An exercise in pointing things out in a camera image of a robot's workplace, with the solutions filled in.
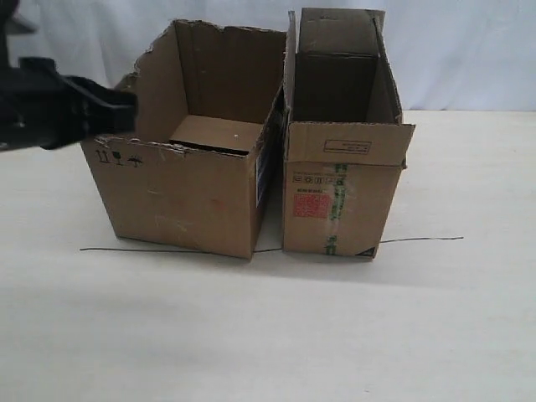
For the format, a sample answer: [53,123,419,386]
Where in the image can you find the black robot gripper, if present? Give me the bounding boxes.
[1,1,138,152]

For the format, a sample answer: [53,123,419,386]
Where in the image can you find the large torn cardboard box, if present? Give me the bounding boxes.
[81,19,286,259]

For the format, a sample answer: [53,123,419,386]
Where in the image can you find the narrow tall taped cardboard box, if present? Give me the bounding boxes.
[282,8,415,259]

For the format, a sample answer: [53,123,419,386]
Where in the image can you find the thin dark line on table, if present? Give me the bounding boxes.
[79,236,464,255]

